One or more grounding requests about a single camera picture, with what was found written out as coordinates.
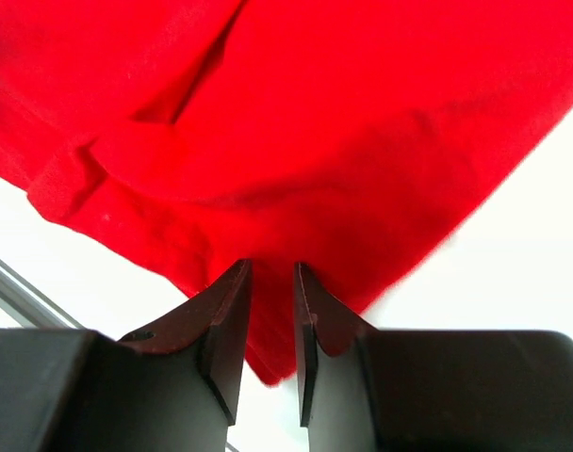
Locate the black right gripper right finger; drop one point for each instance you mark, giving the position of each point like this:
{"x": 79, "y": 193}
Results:
{"x": 366, "y": 389}

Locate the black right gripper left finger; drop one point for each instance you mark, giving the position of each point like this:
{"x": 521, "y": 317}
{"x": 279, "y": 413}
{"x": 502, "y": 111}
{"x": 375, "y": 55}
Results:
{"x": 171, "y": 385}

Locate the red t shirt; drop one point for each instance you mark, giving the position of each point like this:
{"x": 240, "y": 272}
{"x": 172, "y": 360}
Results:
{"x": 353, "y": 136}

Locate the aluminium table rail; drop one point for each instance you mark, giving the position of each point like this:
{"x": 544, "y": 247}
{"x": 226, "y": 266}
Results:
{"x": 26, "y": 304}

